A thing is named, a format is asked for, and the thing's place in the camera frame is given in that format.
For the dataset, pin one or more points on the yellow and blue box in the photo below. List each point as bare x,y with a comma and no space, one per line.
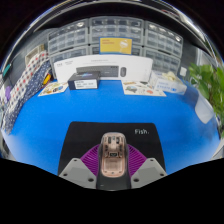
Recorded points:
115,46

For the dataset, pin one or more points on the small black labelled box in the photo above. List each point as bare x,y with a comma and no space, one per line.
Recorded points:
83,81

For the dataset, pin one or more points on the navy polka-dot cloth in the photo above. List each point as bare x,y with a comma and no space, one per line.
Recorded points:
23,103

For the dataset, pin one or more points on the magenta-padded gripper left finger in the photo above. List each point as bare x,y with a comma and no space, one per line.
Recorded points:
75,171

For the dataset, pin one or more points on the white plastic basket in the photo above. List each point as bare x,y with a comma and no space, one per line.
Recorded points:
33,53

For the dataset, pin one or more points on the illustrated sticker sheet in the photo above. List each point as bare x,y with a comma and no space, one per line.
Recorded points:
141,89
53,89

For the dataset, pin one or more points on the transparent pink computer mouse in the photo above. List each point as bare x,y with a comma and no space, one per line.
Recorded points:
113,160

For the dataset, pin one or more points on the black mouse pad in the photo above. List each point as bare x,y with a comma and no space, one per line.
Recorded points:
83,140

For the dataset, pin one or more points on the dark overhead shelf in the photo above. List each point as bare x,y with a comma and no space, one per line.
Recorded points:
110,12

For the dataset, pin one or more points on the white and blue carton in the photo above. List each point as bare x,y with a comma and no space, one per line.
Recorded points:
168,85

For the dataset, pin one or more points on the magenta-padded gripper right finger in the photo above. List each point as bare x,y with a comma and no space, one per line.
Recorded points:
151,171

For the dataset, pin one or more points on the long white keyboard box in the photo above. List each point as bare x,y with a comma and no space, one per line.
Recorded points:
140,68

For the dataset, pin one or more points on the red blue checkered cloth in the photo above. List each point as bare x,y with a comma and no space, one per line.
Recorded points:
25,80

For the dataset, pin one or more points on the green potted plant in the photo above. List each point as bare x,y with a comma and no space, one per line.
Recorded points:
206,83

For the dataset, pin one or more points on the grey pegboard panel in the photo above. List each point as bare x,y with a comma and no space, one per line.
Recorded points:
20,56

